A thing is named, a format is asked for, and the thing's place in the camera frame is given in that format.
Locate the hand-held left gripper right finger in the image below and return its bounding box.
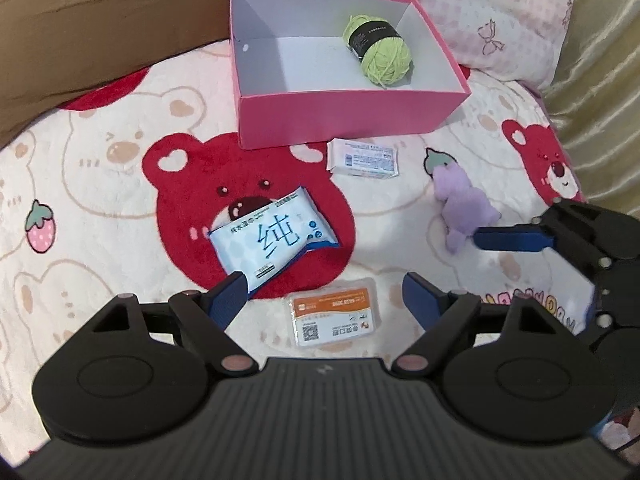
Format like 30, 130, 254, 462
391, 271, 571, 380

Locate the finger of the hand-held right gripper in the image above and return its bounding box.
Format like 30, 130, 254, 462
472, 199, 640, 271
580, 260, 640, 341

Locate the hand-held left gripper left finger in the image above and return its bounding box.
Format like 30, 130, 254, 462
87, 270, 256, 378

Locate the purple plush toy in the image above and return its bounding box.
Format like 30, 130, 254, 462
431, 162, 502, 254

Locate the blue white wet wipes pack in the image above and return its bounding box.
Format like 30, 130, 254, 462
207, 186, 342, 295

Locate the orange white packet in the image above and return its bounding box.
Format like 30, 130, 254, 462
289, 282, 377, 348

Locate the small white printed packet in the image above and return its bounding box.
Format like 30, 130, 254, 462
326, 137, 401, 178

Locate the pink cardboard box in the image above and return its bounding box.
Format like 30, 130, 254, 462
229, 0, 472, 150

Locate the red bear printed blanket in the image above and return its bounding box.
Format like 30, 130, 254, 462
0, 40, 640, 461

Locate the olive satin cloth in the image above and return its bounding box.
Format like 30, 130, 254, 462
542, 0, 640, 211

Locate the green yarn ball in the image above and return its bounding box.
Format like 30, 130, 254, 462
341, 12, 415, 88

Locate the pink checked pillow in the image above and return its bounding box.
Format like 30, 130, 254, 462
270, 0, 583, 93

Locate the brown embroidered pillow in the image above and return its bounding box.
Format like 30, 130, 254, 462
0, 0, 273, 148

